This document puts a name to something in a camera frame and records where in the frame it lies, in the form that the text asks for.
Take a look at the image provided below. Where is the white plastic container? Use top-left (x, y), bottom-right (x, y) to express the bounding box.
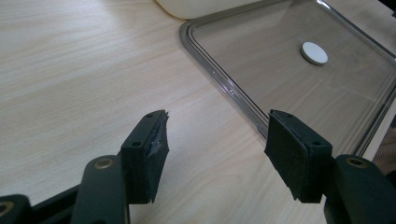
top-left (154, 0), bottom-right (269, 21)

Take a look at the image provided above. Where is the white round lid valve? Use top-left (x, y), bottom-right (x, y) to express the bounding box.
top-left (300, 41), bottom-right (329, 66)

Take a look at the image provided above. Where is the clear plastic container lid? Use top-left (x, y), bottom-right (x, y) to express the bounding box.
top-left (179, 0), bottom-right (396, 158)

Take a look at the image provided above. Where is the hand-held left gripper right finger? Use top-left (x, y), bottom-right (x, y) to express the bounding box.
top-left (263, 108), bottom-right (396, 224)

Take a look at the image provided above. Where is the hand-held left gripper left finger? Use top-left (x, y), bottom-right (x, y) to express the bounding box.
top-left (70, 109), bottom-right (170, 224)

